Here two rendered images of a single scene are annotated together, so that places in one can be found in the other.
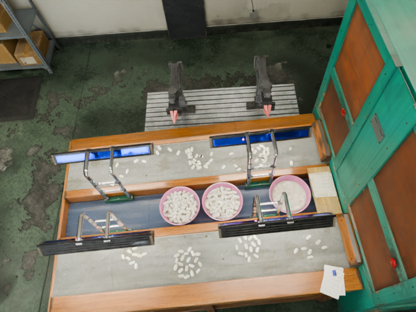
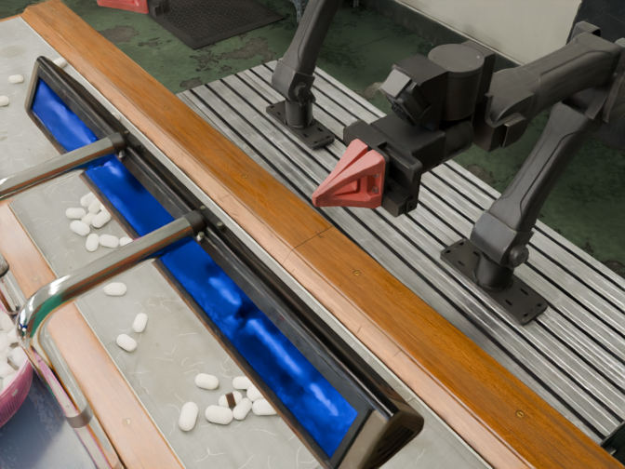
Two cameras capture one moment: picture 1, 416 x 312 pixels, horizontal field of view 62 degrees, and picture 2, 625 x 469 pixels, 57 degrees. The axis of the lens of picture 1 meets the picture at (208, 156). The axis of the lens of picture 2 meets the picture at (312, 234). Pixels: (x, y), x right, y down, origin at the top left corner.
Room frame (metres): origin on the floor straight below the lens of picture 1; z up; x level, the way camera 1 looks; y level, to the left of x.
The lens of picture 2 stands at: (0.90, -0.74, 1.46)
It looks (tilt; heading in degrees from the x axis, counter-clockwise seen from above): 45 degrees down; 48
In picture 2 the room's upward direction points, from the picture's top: straight up
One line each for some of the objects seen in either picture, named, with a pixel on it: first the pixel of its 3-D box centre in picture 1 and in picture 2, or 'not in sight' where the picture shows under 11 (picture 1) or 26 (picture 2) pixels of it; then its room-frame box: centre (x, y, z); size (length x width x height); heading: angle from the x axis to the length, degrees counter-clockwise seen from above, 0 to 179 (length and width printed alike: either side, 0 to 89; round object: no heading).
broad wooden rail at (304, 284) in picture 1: (204, 294); not in sight; (0.28, 0.14, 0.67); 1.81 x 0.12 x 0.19; 87
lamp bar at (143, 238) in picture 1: (96, 241); not in sight; (0.57, 0.66, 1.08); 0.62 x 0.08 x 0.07; 87
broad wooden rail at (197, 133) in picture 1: (193, 139); (213, 186); (1.37, 0.09, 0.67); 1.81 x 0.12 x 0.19; 87
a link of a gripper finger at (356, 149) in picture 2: (269, 111); (356, 188); (1.25, -0.43, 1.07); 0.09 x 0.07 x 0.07; 173
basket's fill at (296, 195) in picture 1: (288, 197); not in sight; (0.79, -0.49, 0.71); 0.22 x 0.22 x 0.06
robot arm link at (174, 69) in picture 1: (175, 79); not in sight; (1.65, 0.14, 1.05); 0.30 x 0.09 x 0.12; 174
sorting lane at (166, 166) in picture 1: (194, 160); (113, 208); (1.16, 0.10, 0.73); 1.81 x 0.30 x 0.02; 87
